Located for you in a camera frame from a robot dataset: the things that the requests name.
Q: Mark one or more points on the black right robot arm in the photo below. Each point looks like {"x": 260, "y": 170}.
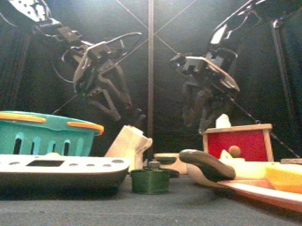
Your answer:
{"x": 251, "y": 17}

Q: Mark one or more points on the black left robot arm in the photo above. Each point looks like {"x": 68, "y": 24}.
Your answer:
{"x": 42, "y": 20}

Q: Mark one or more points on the white toy detergent bottle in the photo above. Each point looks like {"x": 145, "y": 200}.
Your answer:
{"x": 127, "y": 145}

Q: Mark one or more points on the small white toy bottle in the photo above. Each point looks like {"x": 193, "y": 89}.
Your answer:
{"x": 223, "y": 121}

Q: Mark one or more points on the red wooden box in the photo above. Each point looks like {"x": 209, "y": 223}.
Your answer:
{"x": 239, "y": 142}

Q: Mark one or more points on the small wooden ball knob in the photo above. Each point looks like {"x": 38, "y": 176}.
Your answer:
{"x": 235, "y": 151}

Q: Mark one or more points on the small white toy cup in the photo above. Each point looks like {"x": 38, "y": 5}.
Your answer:
{"x": 169, "y": 161}

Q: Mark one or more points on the cream white toy piece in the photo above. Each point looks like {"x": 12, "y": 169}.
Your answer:
{"x": 247, "y": 169}

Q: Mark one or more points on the white and black toy tray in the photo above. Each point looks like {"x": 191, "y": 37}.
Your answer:
{"x": 59, "y": 170}

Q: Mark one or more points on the small green square bottle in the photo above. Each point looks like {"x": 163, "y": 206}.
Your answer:
{"x": 150, "y": 182}

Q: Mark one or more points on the wooden serving tray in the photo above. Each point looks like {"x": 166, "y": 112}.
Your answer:
{"x": 272, "y": 195}

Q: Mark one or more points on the vertical metal frame pole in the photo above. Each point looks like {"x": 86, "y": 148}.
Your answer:
{"x": 150, "y": 73}

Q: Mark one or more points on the black side frame post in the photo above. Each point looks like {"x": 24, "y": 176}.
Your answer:
{"x": 284, "y": 73}

